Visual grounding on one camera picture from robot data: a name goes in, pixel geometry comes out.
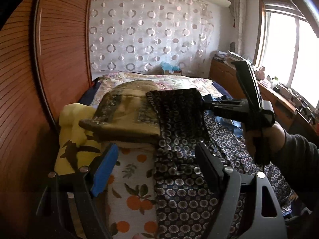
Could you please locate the person's right hand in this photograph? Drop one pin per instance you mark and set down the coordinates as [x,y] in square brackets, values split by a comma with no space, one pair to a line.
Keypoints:
[261,144]

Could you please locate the dark right sleeve forearm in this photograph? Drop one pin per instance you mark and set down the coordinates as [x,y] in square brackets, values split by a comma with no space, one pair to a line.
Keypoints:
[297,160]

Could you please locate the bright window with frame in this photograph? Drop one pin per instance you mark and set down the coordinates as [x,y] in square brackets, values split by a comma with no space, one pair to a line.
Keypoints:
[288,49]

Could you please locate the stack of papers books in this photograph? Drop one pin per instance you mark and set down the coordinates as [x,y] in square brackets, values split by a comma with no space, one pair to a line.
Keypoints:
[228,57]

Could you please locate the navy blue bed blanket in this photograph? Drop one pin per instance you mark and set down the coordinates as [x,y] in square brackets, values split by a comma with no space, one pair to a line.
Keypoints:
[221,90]

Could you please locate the yellow pillow brown print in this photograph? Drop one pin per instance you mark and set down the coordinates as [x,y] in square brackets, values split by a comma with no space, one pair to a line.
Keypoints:
[78,146]

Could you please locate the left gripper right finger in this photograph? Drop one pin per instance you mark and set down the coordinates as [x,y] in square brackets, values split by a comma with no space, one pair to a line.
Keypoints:
[261,217]

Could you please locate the wooden slatted wardrobe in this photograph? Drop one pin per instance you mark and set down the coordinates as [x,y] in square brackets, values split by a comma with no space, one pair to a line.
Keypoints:
[44,66]

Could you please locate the white orange-print blanket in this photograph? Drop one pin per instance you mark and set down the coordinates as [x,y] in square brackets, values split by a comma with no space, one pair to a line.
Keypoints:
[130,202]

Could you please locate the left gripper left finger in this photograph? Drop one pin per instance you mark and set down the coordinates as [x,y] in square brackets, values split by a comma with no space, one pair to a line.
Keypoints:
[86,183]

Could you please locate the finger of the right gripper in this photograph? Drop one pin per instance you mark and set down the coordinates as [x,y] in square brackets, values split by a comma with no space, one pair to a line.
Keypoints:
[253,102]
[224,106]

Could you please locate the pink figurine on sill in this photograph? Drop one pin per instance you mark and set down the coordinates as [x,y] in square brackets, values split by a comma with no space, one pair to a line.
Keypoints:
[260,73]

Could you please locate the floral quilt bedspread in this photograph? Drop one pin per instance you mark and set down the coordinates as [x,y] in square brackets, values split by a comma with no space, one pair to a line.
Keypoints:
[164,82]

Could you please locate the olive brown folded towel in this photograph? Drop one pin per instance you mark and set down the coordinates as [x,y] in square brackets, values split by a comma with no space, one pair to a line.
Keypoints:
[125,115]

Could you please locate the navy circle-patterned garment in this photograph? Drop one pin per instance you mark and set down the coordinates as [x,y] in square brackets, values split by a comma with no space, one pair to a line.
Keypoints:
[185,203]

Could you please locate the white circle-patterned curtain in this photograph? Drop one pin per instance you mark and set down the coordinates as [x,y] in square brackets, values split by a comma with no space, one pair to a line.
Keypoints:
[140,35]

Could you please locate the blue tissue box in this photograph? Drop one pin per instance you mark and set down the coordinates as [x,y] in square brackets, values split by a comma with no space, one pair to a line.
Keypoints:
[168,69]

